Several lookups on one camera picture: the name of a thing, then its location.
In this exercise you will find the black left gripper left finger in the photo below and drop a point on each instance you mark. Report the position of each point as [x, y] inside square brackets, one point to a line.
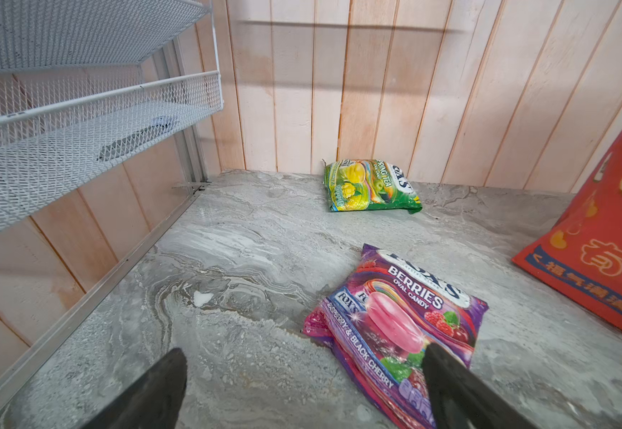
[152, 401]

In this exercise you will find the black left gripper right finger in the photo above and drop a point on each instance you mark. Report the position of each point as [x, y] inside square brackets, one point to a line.
[459, 399]

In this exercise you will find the red paper bag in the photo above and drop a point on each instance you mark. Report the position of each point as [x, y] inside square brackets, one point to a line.
[581, 257]

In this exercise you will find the purple Fox's berries candy bag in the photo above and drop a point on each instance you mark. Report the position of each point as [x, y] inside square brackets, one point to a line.
[379, 323]

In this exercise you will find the green Fox's candy bag rear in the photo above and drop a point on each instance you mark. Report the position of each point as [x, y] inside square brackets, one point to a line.
[369, 184]

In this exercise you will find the white wire mesh shelf rack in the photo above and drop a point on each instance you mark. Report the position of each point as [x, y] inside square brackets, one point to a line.
[74, 101]

